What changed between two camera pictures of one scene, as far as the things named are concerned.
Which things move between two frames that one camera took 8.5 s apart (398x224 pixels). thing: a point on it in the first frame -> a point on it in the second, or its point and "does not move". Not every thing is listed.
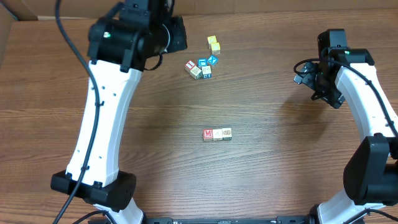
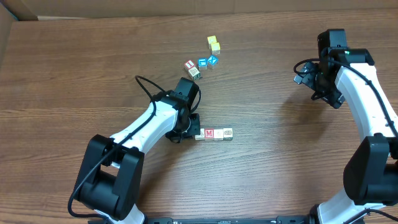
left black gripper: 176,42 -> 194,127
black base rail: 280,219 does not move
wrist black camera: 147,10 -> 186,89
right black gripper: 308,72 does not move
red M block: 208,134 does not move
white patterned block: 196,73 does not move
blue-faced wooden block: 227,134 does not move
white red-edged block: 206,72 -> 200,137
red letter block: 190,64 does not move
